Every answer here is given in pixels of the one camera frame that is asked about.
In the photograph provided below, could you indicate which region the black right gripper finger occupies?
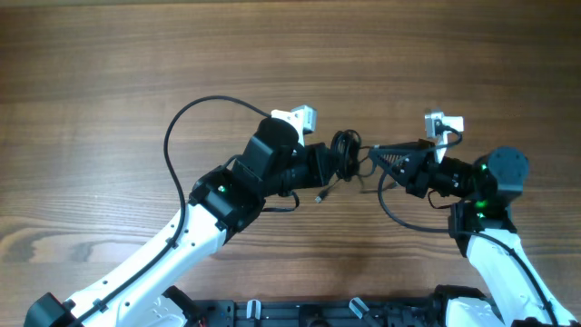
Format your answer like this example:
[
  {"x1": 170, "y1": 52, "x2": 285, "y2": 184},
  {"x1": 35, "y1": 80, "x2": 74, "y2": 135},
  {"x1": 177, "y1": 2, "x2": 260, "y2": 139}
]
[
  {"x1": 371, "y1": 139, "x2": 435, "y2": 151},
  {"x1": 369, "y1": 147, "x2": 420, "y2": 184}
]

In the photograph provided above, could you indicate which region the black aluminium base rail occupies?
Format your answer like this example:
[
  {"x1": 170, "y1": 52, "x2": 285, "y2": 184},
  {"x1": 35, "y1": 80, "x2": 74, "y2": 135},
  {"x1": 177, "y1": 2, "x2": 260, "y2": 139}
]
[{"x1": 193, "y1": 298, "x2": 445, "y2": 327}]

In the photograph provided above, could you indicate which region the black camera cable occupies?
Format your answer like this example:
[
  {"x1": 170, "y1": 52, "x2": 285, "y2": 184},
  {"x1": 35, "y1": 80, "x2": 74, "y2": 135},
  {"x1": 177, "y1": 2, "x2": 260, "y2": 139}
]
[
  {"x1": 67, "y1": 94, "x2": 273, "y2": 327},
  {"x1": 377, "y1": 125, "x2": 559, "y2": 327}
]

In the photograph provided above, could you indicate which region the black cable bundle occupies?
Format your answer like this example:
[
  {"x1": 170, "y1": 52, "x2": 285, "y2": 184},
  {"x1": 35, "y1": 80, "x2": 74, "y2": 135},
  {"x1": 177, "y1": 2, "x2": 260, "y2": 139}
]
[{"x1": 314, "y1": 129, "x2": 380, "y2": 204}]

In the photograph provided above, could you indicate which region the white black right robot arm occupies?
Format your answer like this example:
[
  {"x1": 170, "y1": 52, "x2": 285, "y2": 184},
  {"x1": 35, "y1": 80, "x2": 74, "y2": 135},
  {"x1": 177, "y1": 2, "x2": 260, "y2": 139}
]
[{"x1": 369, "y1": 140, "x2": 580, "y2": 326}]

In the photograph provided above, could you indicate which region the black right camera cable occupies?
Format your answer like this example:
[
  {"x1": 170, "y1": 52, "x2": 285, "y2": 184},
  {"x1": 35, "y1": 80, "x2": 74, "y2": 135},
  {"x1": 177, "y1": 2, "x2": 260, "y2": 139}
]
[{"x1": 377, "y1": 125, "x2": 559, "y2": 327}]

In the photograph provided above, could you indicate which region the black left camera cable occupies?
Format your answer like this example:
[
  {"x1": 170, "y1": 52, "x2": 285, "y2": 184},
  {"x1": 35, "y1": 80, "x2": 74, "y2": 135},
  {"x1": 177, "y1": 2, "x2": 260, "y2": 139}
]
[{"x1": 67, "y1": 94, "x2": 273, "y2": 327}]

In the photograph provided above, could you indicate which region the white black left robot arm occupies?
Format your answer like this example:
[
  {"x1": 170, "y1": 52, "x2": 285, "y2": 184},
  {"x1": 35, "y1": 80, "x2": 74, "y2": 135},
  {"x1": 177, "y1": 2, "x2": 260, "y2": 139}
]
[{"x1": 25, "y1": 118, "x2": 340, "y2": 326}]

